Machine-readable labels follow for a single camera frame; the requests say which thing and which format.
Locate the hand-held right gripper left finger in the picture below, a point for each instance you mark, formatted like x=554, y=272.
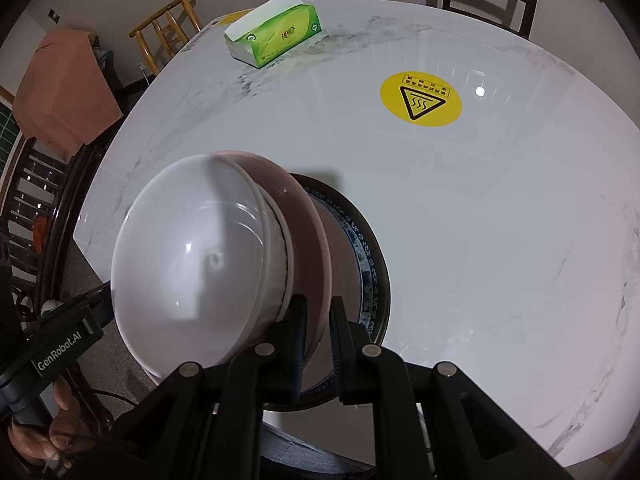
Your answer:
x=300, y=350

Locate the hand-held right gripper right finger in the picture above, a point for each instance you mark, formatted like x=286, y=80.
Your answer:
x=337, y=345

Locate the dark wooden slatted chair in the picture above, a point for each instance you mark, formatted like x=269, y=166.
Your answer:
x=525, y=10

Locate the round yellow warning sticker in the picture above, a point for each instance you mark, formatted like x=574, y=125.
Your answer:
x=395, y=110

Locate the pink bowl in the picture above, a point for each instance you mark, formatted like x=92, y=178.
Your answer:
x=310, y=240

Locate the person's grey clothing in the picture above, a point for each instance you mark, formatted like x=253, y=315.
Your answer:
x=300, y=455

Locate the dark carved wooden chair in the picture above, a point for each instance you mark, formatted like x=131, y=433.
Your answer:
x=55, y=200

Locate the pink cloth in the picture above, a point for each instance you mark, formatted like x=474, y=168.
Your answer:
x=60, y=95

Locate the green tissue pack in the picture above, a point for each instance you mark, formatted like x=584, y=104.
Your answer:
x=280, y=35

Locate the blue floral ceramic plate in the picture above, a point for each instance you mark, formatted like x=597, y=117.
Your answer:
x=370, y=270

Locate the bamboo chair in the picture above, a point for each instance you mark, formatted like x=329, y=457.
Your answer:
x=165, y=10

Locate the small yellow table sticker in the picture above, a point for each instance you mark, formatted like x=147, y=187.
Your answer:
x=235, y=16

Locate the white bowl with blue print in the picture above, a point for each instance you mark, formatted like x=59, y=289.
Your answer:
x=281, y=240

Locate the person's left hand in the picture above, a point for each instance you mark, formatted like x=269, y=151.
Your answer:
x=75, y=430

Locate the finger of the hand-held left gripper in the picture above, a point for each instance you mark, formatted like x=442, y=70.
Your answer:
x=102, y=305

